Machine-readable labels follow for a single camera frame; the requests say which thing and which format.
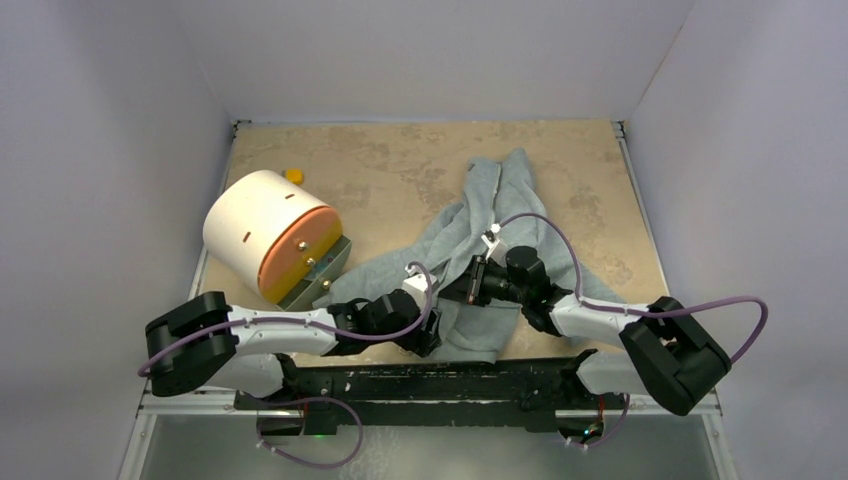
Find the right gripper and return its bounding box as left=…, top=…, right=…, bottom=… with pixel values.
left=439, top=255, right=528, bottom=307

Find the grey zip jacket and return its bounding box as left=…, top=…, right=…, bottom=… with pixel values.
left=312, top=146, right=627, bottom=366

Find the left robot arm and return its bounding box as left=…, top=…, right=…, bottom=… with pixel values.
left=137, top=289, right=440, bottom=409

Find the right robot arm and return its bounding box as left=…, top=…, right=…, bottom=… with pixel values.
left=439, top=246, right=732, bottom=416

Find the white and orange cylinder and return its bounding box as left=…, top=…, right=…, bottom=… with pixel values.
left=202, top=170, right=343, bottom=304

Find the small yellow object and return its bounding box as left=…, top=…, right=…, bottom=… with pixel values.
left=284, top=169, right=305, bottom=185

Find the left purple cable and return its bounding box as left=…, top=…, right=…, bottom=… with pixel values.
left=137, top=261, right=435, bottom=379

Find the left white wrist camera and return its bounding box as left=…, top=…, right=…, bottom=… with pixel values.
left=401, top=261, right=439, bottom=310

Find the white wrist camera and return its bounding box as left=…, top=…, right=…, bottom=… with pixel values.
left=401, top=261, right=439, bottom=310
left=481, top=223, right=509, bottom=267

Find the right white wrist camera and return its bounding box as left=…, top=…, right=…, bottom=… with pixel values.
left=481, top=223, right=509, bottom=267

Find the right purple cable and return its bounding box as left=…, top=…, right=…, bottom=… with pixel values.
left=496, top=211, right=770, bottom=366

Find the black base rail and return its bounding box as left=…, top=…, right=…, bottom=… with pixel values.
left=235, top=357, right=625, bottom=436

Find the grey metal bracket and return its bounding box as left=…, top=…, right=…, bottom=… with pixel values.
left=277, top=236, right=352, bottom=312

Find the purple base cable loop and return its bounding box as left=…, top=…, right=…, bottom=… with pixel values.
left=256, top=396, right=364, bottom=469

